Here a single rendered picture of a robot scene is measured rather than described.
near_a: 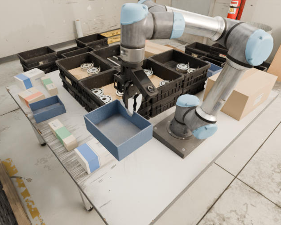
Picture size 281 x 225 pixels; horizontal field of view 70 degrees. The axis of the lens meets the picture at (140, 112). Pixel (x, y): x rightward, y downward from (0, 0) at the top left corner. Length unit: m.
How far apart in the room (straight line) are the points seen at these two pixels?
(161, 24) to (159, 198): 0.74
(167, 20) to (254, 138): 2.06
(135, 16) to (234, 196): 1.68
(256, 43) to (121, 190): 0.83
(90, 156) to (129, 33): 0.66
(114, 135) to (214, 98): 0.48
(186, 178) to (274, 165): 1.39
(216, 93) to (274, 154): 1.60
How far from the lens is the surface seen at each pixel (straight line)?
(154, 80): 1.54
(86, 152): 1.08
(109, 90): 1.42
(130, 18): 0.59
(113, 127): 0.76
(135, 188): 1.03
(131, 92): 0.66
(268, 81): 1.63
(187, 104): 1.06
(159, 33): 0.63
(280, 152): 2.51
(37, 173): 2.14
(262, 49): 0.88
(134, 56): 0.61
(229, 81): 0.92
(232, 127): 1.43
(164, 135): 1.19
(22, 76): 1.94
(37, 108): 1.61
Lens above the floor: 1.59
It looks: 39 degrees down
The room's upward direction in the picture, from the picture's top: straight up
